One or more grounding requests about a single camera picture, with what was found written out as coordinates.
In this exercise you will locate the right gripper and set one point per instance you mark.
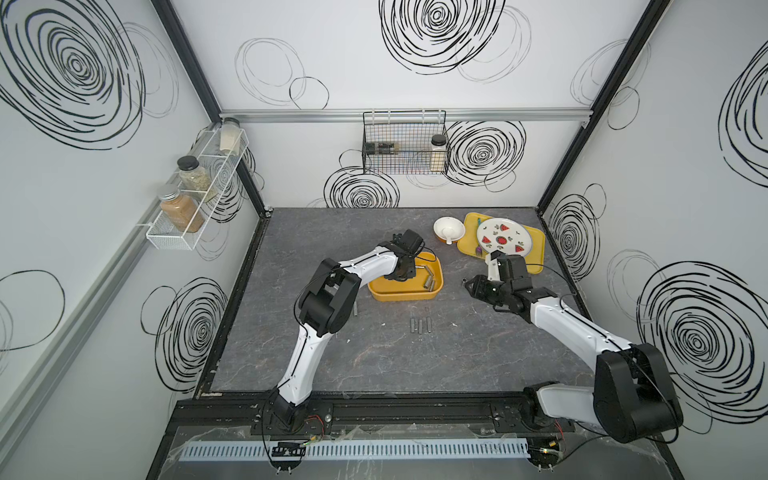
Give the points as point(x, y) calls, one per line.
point(476, 286)

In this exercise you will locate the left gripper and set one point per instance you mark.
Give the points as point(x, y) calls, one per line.
point(410, 271)

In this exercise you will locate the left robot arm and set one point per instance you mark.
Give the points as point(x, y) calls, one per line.
point(324, 306)

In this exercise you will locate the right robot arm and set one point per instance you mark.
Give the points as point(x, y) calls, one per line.
point(632, 395)

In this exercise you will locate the yellow storage box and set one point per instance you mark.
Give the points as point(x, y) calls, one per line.
point(427, 264)

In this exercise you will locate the dull socket in box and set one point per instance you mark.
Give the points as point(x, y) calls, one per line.
point(428, 281)

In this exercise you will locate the orange white bowl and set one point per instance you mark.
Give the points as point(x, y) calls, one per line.
point(449, 230)

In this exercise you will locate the watermelon pattern plate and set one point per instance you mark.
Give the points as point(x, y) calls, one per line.
point(505, 236)

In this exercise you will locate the yellow serving tray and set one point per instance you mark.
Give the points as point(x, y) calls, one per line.
point(468, 243)

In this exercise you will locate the dark item in basket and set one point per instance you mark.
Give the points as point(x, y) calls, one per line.
point(381, 148)

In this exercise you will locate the white jar on shelf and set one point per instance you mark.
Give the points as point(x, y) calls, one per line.
point(230, 136)

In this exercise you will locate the green herb jar black lid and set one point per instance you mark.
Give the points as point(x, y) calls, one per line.
point(196, 178)

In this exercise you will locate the brown spice jar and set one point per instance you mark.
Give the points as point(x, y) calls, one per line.
point(181, 209)

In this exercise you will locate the jar in wire basket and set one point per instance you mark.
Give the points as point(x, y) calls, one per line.
point(438, 157)

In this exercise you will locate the black wire basket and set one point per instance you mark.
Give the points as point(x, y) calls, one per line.
point(414, 142)

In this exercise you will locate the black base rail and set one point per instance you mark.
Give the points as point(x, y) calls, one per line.
point(332, 414)

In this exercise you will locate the white slotted cable duct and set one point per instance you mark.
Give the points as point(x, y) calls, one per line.
point(407, 449)

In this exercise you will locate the aluminium wall rail back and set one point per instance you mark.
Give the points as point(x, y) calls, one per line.
point(556, 114)

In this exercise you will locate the aluminium wall rail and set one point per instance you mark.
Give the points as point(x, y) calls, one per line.
point(34, 392)
point(556, 114)

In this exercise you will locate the white wire wall shelf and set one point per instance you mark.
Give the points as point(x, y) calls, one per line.
point(212, 238)

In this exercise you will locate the left corner frame post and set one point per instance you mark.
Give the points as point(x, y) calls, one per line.
point(173, 27)

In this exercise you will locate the black corner frame post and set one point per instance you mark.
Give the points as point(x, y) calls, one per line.
point(638, 39)

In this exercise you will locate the aluminium wall rail left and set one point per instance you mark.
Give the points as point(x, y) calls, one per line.
point(34, 392)

